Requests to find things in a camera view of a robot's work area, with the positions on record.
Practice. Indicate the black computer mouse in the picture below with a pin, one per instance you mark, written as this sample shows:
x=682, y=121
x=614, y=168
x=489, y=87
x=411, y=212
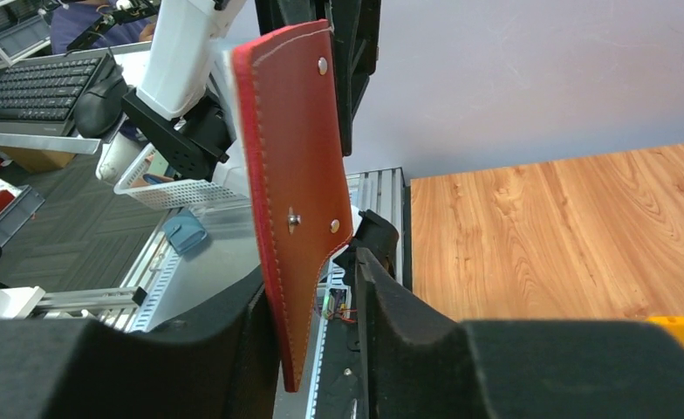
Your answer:
x=99, y=107

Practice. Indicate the black keyboard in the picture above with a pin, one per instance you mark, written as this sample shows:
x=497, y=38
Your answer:
x=38, y=97

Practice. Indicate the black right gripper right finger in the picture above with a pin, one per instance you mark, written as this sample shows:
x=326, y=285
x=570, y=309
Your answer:
x=440, y=368

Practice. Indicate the white perforated basket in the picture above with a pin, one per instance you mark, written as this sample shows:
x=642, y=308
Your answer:
x=168, y=185

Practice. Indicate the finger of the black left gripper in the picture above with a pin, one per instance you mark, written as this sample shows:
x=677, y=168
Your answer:
x=355, y=43
x=275, y=14

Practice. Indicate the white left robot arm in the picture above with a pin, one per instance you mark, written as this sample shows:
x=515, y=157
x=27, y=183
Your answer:
x=186, y=104

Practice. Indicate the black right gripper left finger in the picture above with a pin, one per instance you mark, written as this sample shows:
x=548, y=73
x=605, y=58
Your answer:
x=216, y=360

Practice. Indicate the red leather card holder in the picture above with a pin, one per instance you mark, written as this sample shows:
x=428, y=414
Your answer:
x=286, y=97

